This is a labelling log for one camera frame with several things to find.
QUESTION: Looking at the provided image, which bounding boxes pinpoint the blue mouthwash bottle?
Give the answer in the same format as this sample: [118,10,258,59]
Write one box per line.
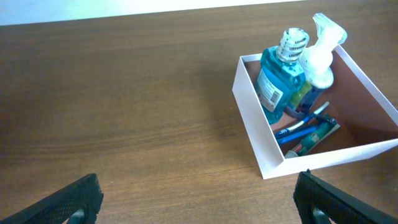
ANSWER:
[254,27,309,124]

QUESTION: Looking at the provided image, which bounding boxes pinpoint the blue disposable razor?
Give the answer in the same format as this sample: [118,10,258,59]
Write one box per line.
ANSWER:
[276,114,337,145]

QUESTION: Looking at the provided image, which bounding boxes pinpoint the white cardboard box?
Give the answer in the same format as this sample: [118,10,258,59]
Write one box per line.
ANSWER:
[232,46,397,179]

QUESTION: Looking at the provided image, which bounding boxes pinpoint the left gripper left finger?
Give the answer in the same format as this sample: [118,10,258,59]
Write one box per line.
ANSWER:
[1,174,103,224]

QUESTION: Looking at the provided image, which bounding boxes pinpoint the clear foam soap bottle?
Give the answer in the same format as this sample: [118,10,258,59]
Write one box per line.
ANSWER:
[285,12,348,119]

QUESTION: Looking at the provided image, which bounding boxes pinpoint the teal toothpaste tube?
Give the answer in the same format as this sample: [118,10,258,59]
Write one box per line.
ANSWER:
[285,119,340,159]

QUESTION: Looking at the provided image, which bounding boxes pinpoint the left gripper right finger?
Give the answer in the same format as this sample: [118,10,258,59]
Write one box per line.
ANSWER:
[293,170,397,224]

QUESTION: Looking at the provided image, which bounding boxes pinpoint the blue white toothbrush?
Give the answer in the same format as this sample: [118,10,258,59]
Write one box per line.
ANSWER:
[274,101,330,139]

